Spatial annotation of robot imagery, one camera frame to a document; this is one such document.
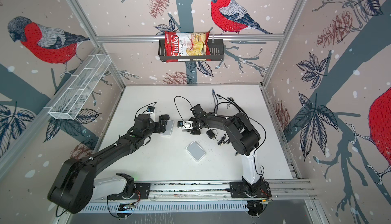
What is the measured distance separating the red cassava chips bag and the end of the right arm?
12.8 inches

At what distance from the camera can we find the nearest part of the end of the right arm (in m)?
0.74

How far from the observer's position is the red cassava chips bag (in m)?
0.87
